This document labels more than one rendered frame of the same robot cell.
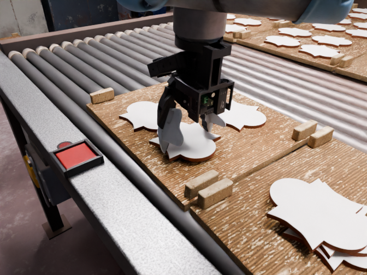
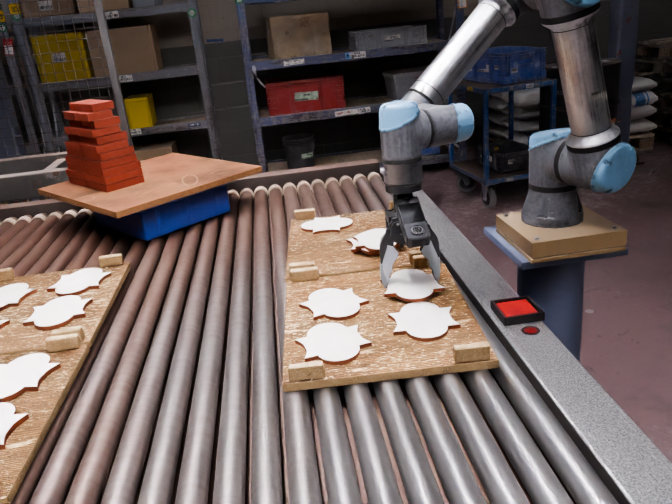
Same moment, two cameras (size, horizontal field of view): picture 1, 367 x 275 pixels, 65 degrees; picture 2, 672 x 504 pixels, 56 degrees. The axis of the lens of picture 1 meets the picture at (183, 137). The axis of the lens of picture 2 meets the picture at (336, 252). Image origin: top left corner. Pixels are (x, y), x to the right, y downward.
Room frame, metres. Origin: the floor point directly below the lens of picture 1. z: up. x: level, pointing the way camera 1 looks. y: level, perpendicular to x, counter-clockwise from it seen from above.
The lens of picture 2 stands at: (1.49, 0.54, 1.49)
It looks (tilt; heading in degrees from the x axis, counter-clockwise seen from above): 21 degrees down; 215
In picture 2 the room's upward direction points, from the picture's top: 6 degrees counter-clockwise
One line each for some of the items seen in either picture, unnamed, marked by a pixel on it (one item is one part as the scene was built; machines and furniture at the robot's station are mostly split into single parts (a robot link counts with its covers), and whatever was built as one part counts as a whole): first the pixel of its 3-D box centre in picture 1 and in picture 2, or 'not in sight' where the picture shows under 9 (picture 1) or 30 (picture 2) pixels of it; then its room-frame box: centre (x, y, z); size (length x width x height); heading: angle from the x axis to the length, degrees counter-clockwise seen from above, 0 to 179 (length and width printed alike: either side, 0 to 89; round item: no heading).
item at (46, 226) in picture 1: (34, 164); not in sight; (1.02, 0.68, 0.43); 0.12 x 0.12 x 0.85; 40
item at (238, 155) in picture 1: (193, 119); (376, 317); (0.57, -0.02, 0.93); 0.41 x 0.35 x 0.02; 36
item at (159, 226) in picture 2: not in sight; (160, 202); (0.24, -0.97, 0.97); 0.31 x 0.31 x 0.10; 80
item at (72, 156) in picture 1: (76, 157); (516, 310); (0.44, 0.20, 0.92); 0.06 x 0.06 x 0.01; 40
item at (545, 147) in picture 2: not in sight; (555, 155); (-0.09, 0.13, 1.09); 0.13 x 0.12 x 0.14; 60
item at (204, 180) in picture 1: (201, 184); (426, 260); (0.34, -0.03, 0.95); 0.06 x 0.02 x 0.03; 126
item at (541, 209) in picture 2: not in sight; (552, 200); (-0.09, 0.12, 0.97); 0.15 x 0.15 x 0.10
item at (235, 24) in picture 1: (227, 22); not in sight; (1.48, -0.21, 0.94); 0.41 x 0.35 x 0.04; 39
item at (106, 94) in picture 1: (102, 95); (471, 352); (0.65, 0.20, 0.95); 0.06 x 0.02 x 0.03; 126
